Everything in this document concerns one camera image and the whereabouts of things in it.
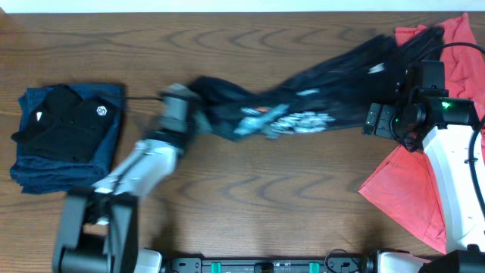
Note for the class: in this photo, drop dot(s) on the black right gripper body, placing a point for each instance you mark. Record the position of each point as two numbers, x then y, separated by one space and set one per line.
387 123

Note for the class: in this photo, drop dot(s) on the black patterned jersey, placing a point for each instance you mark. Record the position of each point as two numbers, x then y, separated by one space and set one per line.
332 95

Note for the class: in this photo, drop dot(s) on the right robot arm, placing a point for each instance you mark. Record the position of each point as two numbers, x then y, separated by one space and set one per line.
447 131

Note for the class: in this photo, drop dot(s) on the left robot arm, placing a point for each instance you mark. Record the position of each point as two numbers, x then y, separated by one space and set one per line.
98 230

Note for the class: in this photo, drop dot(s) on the red t-shirt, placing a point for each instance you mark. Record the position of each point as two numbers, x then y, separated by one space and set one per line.
404 186

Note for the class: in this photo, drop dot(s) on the folded black polo shirt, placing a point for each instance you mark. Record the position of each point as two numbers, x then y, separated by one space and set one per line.
67 127

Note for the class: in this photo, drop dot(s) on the folded navy blue garment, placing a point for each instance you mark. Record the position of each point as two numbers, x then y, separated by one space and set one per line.
40 175

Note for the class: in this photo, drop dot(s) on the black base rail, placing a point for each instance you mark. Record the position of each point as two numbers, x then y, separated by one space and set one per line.
336 261

